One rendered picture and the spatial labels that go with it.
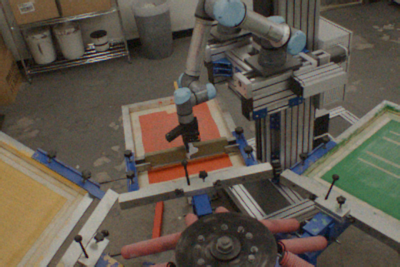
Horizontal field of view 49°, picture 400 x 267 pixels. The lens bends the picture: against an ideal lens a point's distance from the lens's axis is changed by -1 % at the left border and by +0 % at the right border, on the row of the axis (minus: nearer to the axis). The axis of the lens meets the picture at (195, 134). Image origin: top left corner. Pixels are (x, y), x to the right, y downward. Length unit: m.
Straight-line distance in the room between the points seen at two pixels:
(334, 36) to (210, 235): 1.63
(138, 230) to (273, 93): 1.45
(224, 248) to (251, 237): 0.10
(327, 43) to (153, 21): 2.88
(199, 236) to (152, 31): 4.05
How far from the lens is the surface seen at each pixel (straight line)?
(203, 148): 2.11
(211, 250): 1.30
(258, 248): 1.32
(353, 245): 3.07
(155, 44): 5.28
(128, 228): 3.24
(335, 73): 2.41
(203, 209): 1.80
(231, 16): 1.85
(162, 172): 2.14
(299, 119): 2.84
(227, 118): 2.37
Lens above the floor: 2.34
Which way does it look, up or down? 36 degrees down
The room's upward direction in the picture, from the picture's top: 8 degrees counter-clockwise
